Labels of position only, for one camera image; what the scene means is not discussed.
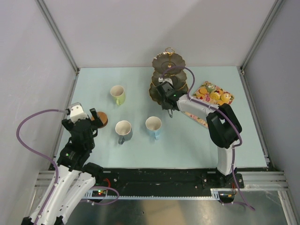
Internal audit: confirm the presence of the blue mug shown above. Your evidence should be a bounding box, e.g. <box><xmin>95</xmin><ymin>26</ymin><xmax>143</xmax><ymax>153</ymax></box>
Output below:
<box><xmin>145</xmin><ymin>116</ymin><xmax>162</xmax><ymax>140</ymax></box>

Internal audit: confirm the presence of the aluminium frame post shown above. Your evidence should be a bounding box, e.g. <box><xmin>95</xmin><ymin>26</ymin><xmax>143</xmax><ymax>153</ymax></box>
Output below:
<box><xmin>35</xmin><ymin>0</ymin><xmax>80</xmax><ymax>75</ymax></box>
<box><xmin>240</xmin><ymin>0</ymin><xmax>286</xmax><ymax>73</ymax></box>

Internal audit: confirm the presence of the green mug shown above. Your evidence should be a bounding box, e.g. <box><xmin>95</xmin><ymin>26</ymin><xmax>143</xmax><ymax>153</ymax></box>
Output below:
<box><xmin>110</xmin><ymin>85</ymin><xmax>126</xmax><ymax>106</ymax></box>

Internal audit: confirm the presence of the floral rectangular tray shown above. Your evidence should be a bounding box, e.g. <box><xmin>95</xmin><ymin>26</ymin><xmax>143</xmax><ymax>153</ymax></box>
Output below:
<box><xmin>181</xmin><ymin>81</ymin><xmax>235</xmax><ymax>129</ymax></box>

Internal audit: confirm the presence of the circuit board with leds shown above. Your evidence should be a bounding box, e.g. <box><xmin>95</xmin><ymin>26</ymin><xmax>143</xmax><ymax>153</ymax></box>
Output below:
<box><xmin>92</xmin><ymin>190</ymin><xmax>107</xmax><ymax>197</ymax></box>

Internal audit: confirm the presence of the wooden coaster stack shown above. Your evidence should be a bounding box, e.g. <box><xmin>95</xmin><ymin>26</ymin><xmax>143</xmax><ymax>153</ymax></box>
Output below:
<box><xmin>91</xmin><ymin>111</ymin><xmax>108</xmax><ymax>128</ymax></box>

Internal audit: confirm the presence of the right aluminium frame post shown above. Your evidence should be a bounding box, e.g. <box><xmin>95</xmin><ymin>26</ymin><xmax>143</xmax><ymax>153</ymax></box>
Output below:
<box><xmin>240</xmin><ymin>0</ymin><xmax>286</xmax><ymax>73</ymax></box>

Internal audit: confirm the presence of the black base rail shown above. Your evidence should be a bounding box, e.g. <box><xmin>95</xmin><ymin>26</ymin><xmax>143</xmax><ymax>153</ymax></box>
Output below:
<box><xmin>49</xmin><ymin>166</ymin><xmax>244</xmax><ymax>198</ymax></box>

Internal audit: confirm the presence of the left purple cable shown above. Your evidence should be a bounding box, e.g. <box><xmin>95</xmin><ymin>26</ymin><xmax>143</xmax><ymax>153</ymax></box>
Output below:
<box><xmin>15</xmin><ymin>109</ymin><xmax>120</xmax><ymax>225</ymax></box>

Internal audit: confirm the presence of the three-tier dark cake stand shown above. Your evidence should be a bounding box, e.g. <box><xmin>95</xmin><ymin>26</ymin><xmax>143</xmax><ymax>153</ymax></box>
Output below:
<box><xmin>149</xmin><ymin>47</ymin><xmax>188</xmax><ymax>105</ymax></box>

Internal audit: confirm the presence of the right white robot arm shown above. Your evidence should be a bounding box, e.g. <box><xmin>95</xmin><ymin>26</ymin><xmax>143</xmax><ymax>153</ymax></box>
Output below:
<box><xmin>156</xmin><ymin>78</ymin><xmax>242</xmax><ymax>188</ymax></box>

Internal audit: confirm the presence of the orange macaron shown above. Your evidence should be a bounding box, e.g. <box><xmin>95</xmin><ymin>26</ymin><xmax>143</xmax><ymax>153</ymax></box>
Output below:
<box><xmin>197</xmin><ymin>94</ymin><xmax>205</xmax><ymax>99</ymax></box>
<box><xmin>199</xmin><ymin>87</ymin><xmax>208</xmax><ymax>95</ymax></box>

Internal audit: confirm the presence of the left aluminium frame post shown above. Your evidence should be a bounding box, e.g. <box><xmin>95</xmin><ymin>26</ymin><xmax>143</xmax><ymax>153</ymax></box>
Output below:
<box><xmin>35</xmin><ymin>0</ymin><xmax>80</xmax><ymax>75</ymax></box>

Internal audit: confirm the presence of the yellow round pastry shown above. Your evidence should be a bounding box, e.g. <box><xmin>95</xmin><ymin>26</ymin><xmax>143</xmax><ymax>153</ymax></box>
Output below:
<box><xmin>220</xmin><ymin>93</ymin><xmax>232</xmax><ymax>104</ymax></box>

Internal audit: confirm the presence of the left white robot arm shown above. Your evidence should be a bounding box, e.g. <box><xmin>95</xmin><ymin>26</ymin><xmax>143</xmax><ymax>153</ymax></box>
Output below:
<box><xmin>22</xmin><ymin>103</ymin><xmax>104</xmax><ymax>225</ymax></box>

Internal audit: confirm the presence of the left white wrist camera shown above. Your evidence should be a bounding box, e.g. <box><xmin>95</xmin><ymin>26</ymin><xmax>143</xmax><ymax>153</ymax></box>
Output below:
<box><xmin>67</xmin><ymin>103</ymin><xmax>88</xmax><ymax>123</ymax></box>

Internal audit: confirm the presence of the grey mug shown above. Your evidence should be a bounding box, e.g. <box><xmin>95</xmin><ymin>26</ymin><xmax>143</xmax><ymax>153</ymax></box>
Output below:
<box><xmin>115</xmin><ymin>120</ymin><xmax>133</xmax><ymax>145</ymax></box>

